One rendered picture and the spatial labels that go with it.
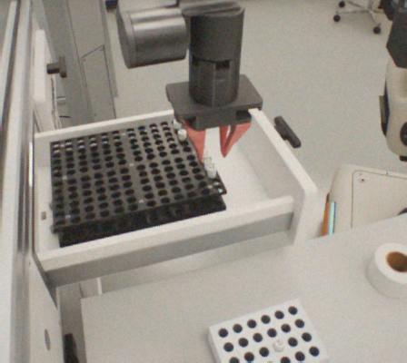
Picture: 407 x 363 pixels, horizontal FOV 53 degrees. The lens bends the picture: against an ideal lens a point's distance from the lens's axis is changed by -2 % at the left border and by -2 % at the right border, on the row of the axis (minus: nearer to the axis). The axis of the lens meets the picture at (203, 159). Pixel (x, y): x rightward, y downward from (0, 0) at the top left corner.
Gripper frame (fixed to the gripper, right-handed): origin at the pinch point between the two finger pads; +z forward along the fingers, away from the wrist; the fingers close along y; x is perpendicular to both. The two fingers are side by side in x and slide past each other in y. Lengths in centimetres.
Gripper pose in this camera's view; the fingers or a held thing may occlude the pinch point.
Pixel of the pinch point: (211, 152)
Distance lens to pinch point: 54.4
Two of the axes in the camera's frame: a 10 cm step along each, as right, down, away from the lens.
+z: -0.2, 7.5, 6.7
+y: -9.6, 1.7, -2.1
